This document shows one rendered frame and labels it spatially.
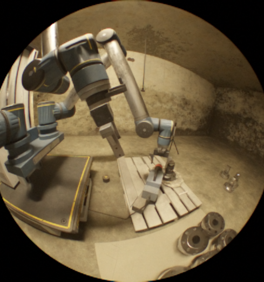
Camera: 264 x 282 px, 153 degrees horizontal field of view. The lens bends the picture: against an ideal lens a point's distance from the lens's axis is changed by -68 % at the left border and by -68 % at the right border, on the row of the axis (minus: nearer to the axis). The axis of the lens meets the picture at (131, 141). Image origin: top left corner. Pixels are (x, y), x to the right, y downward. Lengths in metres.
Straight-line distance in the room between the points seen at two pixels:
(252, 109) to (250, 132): 1.00
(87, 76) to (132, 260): 1.12
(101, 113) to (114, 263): 1.02
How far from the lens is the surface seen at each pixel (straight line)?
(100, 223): 1.10
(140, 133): 0.57
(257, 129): 5.58
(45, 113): 1.03
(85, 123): 3.28
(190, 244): 0.89
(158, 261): 1.04
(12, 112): 0.73
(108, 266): 1.01
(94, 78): 0.27
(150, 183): 0.93
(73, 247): 1.10
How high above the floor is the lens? 1.01
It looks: 21 degrees down
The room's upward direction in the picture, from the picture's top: 4 degrees clockwise
